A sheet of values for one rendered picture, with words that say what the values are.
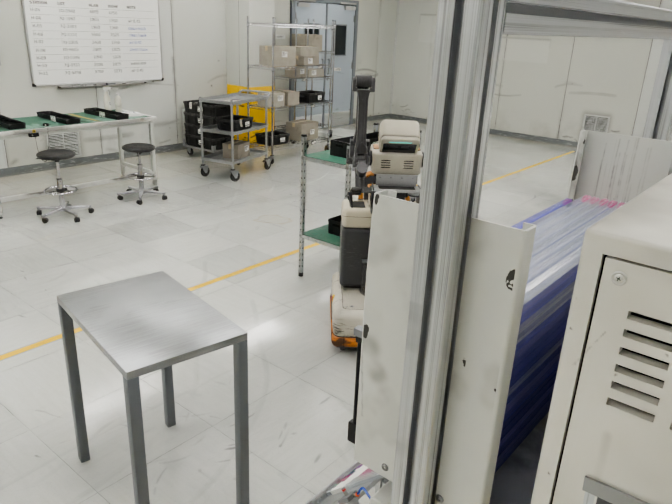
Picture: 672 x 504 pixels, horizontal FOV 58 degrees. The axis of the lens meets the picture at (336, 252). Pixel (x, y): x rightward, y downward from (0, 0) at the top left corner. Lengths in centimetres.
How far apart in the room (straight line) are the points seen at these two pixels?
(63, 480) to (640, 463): 261
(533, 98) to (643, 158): 1053
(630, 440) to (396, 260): 25
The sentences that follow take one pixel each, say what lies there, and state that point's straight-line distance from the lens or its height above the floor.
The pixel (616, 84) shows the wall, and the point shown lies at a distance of 1116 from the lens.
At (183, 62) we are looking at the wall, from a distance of 921.
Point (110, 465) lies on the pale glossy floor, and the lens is 298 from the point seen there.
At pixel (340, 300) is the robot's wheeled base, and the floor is 28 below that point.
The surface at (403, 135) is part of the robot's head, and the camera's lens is 325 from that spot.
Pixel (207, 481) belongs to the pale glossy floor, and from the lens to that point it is 282.
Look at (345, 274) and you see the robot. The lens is 379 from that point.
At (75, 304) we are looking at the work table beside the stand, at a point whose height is 80.
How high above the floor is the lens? 186
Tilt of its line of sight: 21 degrees down
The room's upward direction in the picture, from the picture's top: 3 degrees clockwise
